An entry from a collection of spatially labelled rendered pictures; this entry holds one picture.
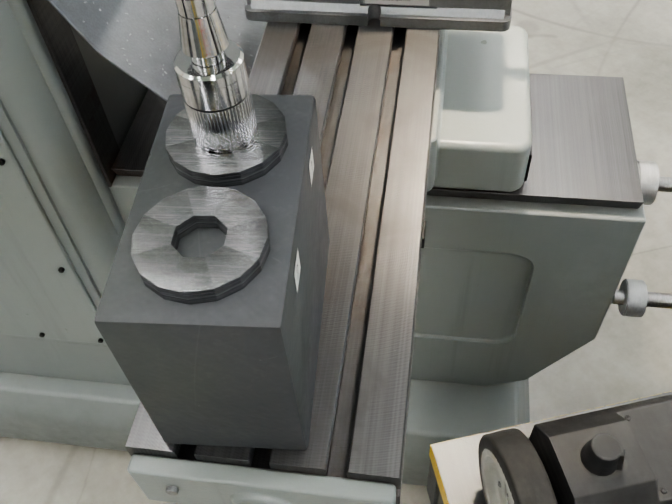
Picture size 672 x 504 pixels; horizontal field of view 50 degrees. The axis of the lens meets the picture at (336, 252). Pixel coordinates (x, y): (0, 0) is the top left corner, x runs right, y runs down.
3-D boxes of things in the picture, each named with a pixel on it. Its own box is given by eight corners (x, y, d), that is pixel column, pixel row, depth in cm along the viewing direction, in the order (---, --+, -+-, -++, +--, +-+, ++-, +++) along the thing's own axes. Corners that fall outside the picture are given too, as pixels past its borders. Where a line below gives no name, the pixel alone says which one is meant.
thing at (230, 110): (268, 135, 52) (257, 73, 48) (210, 161, 51) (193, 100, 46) (239, 100, 55) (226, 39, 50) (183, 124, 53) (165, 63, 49)
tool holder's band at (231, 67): (257, 73, 48) (255, 61, 47) (193, 100, 46) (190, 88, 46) (226, 39, 50) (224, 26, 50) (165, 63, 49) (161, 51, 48)
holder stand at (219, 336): (331, 241, 72) (315, 79, 56) (309, 452, 58) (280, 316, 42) (212, 238, 73) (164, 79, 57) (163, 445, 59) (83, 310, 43)
